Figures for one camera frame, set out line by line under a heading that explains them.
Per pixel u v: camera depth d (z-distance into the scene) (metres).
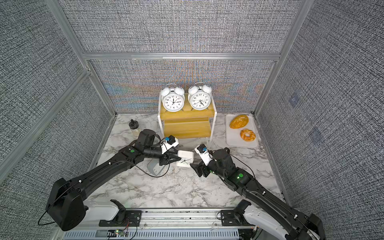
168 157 0.66
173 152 0.75
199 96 0.70
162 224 0.73
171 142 0.65
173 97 0.69
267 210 0.46
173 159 0.71
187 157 0.73
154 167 0.82
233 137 1.07
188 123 0.93
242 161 0.63
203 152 0.63
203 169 0.64
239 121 1.07
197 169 0.65
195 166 0.65
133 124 1.00
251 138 1.03
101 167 0.50
